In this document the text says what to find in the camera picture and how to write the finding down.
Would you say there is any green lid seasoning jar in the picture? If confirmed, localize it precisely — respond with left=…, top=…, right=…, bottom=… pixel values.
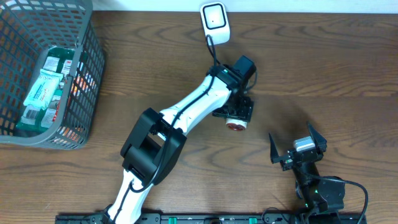
left=226, top=118, right=248, bottom=131

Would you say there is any white toilet wipes pack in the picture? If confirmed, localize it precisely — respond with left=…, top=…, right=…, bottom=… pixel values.
left=23, top=69, right=63, bottom=110

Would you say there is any red snack packet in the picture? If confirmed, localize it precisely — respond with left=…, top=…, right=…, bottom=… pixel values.
left=57, top=75, right=95, bottom=149

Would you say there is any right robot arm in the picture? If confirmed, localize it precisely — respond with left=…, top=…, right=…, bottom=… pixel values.
left=269, top=124, right=345, bottom=213

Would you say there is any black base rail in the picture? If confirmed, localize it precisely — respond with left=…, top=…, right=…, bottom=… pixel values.
left=55, top=212, right=368, bottom=224

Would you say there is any white barcode scanner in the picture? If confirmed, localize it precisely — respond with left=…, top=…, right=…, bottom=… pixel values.
left=200, top=2, right=231, bottom=45

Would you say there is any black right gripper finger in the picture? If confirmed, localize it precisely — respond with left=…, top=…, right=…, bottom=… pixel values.
left=269, top=133, right=280, bottom=164
left=307, top=122, right=327, bottom=152

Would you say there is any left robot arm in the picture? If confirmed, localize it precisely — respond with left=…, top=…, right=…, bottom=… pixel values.
left=104, top=55, right=257, bottom=223

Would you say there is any grey plastic mesh basket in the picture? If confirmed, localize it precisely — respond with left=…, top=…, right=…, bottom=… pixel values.
left=1, top=0, right=106, bottom=150

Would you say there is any green 3M flat package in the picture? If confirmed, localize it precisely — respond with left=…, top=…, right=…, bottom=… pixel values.
left=17, top=47, right=75, bottom=133

